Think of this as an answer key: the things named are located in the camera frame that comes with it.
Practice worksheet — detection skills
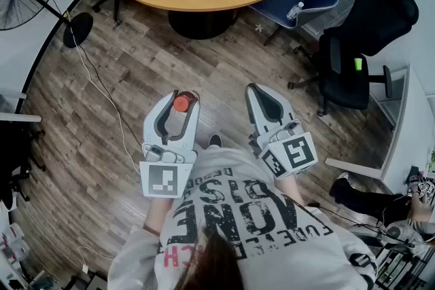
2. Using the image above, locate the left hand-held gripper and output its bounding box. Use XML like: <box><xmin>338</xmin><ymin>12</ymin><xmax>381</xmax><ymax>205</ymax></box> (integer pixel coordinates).
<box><xmin>139</xmin><ymin>90</ymin><xmax>201</xmax><ymax>200</ymax></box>

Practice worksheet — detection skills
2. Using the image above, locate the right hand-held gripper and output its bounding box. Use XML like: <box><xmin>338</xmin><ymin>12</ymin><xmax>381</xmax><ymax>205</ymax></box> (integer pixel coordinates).
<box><xmin>245</xmin><ymin>83</ymin><xmax>319</xmax><ymax>181</ymax></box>

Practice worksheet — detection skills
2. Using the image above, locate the person's left forearm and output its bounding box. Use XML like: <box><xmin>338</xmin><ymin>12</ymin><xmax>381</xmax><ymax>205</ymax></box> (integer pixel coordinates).
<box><xmin>142</xmin><ymin>196</ymin><xmax>175</xmax><ymax>238</ymax></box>

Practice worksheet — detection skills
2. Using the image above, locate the person's right forearm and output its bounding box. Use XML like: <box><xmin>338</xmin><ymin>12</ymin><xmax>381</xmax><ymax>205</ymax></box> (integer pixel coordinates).
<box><xmin>275</xmin><ymin>175</ymin><xmax>307</xmax><ymax>209</ymax></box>

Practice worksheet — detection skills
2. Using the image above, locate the clear plastic water bottle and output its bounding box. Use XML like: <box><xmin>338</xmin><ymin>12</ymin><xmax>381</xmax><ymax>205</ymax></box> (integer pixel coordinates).
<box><xmin>286</xmin><ymin>1</ymin><xmax>305</xmax><ymax>21</ymax></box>

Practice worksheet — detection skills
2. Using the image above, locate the dark blue chair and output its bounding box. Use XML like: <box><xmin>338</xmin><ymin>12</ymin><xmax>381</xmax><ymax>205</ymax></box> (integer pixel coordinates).
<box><xmin>247</xmin><ymin>0</ymin><xmax>343</xmax><ymax>47</ymax></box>

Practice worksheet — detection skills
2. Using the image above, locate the black high-back office chair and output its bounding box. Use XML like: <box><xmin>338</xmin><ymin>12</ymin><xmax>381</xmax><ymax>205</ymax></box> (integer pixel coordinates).
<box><xmin>287</xmin><ymin>0</ymin><xmax>419</xmax><ymax>118</ymax></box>

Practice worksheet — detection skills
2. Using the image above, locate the person's printed grey sweatshirt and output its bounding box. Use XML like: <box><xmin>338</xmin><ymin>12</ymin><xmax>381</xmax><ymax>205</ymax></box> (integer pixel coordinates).
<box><xmin>107</xmin><ymin>145</ymin><xmax>378</xmax><ymax>290</ymax></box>

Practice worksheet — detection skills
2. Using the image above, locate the white desk with slanted legs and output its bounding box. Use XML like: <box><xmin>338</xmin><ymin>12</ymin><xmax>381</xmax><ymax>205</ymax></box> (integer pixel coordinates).
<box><xmin>0</xmin><ymin>88</ymin><xmax>42</xmax><ymax>124</ymax></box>

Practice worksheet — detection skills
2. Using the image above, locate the black swivel chair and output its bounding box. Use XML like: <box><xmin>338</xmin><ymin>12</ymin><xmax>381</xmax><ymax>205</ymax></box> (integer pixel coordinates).
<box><xmin>0</xmin><ymin>118</ymin><xmax>47</xmax><ymax>211</ymax></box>

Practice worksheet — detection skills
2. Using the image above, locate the white floor cable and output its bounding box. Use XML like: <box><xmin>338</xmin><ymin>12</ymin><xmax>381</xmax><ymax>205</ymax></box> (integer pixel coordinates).
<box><xmin>65</xmin><ymin>11</ymin><xmax>142</xmax><ymax>176</ymax></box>

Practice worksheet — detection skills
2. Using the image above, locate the black table pedestal base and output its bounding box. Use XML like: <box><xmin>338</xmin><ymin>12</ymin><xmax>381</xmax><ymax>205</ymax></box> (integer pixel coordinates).
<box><xmin>168</xmin><ymin>8</ymin><xmax>241</xmax><ymax>41</ymax></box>

